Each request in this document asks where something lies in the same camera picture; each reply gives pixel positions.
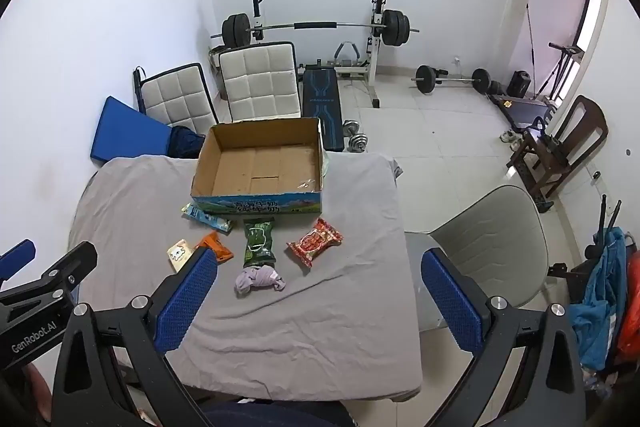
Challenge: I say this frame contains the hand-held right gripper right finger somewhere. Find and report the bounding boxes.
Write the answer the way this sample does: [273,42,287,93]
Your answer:
[421,248,587,427]

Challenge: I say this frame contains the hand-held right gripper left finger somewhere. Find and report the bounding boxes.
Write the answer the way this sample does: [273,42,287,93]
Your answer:
[50,248,219,427]

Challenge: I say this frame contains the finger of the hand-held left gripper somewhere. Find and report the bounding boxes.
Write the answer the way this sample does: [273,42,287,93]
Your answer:
[0,242,98,306]
[0,239,37,281]

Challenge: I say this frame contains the cream carton with panda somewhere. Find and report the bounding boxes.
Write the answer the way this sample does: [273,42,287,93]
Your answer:
[167,239,196,273]

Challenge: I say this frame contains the orange snack packet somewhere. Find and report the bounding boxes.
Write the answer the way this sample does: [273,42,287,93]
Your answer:
[195,231,235,264]

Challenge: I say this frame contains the purple cloth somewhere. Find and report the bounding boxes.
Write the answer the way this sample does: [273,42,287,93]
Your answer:
[234,264,287,298]

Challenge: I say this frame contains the blue and white snack packet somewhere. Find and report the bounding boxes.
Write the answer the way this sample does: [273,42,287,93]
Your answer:
[181,203,234,234]

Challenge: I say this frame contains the green snack packet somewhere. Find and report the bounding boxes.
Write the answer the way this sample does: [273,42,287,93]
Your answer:
[242,217,277,269]

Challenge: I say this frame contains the red snack packet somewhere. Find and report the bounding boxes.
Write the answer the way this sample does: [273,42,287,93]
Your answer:
[286,217,345,269]

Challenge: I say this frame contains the cardboard box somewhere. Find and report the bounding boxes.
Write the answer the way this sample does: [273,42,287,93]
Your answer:
[191,117,325,214]

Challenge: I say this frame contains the person's left forearm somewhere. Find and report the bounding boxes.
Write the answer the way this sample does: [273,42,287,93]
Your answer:
[22,364,54,426]

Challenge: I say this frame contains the beige plastic chair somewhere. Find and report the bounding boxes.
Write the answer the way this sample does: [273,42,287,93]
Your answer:
[405,185,550,334]

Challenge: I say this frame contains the grey tablecloth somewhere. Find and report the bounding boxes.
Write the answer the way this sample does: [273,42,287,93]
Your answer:
[67,152,423,404]

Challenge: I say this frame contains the blue folded mat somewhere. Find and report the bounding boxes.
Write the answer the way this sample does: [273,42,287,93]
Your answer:
[90,96,174,166]

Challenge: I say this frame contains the person's dark blue clothing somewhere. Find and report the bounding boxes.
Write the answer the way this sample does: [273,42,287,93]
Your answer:
[202,399,357,427]

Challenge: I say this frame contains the blue hanging cloth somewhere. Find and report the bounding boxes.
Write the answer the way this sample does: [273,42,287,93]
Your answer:
[570,227,629,371]

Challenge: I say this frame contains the dark blue cloth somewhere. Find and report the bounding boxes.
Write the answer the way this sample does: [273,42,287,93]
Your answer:
[167,124,207,160]

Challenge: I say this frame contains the black metal stand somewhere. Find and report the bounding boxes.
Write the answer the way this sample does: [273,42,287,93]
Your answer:
[584,194,624,279]

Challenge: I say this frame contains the orange cloth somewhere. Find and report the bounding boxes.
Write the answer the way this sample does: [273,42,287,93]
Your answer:
[616,247,640,364]

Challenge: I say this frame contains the white padded chair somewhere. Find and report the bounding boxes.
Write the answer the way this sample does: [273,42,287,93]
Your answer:
[217,41,303,124]
[134,63,219,136]

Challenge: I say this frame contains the black treadmill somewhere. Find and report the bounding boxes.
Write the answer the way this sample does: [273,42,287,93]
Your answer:
[490,42,586,134]

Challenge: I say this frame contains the short barbell with black plates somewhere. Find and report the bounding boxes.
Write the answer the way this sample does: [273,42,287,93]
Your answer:
[411,65,492,96]

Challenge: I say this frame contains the black speaker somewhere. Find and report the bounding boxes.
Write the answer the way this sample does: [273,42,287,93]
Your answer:
[507,71,532,99]

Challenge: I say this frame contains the dark wooden chair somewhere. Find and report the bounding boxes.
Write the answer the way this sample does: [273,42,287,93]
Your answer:
[506,95,610,212]

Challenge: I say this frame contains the black and blue weight bench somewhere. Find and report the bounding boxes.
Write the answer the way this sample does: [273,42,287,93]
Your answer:
[300,63,347,152]

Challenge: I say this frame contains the white barbell rack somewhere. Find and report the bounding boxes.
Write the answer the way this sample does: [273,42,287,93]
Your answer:
[248,0,397,110]

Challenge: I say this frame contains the long barbell with black plates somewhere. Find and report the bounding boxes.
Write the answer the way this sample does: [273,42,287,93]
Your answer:
[210,9,420,50]

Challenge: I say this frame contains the window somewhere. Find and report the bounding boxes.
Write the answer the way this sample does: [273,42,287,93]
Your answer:
[575,0,607,58]

